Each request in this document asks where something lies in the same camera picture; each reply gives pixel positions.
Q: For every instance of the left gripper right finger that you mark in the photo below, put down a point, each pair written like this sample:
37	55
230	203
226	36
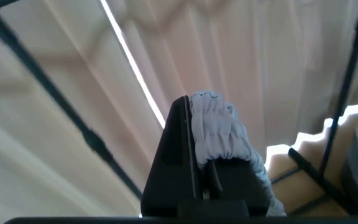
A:
238	183

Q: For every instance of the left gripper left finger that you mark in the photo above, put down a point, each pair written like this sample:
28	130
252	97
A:
169	180

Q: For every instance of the pale grey shorts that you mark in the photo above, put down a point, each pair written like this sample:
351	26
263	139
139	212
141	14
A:
216	130

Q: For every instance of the black clothes rack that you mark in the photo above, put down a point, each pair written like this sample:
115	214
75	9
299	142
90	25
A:
95	144

